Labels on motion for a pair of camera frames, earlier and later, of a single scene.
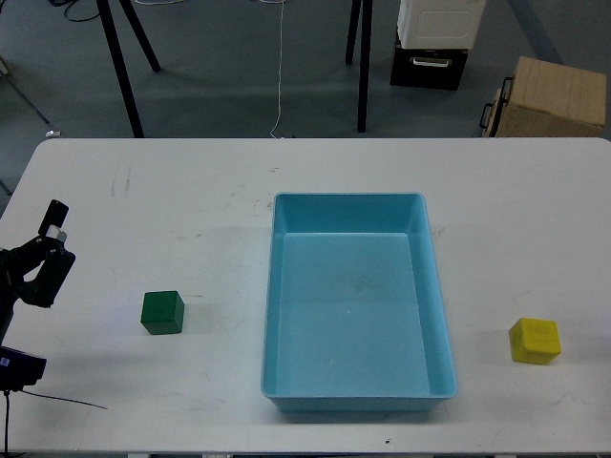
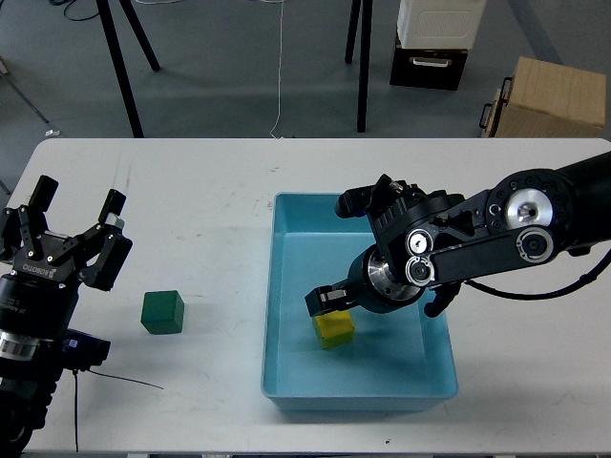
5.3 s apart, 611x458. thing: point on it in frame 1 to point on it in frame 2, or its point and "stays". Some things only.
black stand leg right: x=365 y=40 stays
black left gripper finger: x=55 y=260 to x=104 y=270
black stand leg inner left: x=140 y=35 stays
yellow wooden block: x=535 y=341 to x=334 y=329
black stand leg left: x=120 y=70 stays
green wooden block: x=162 y=312 stays
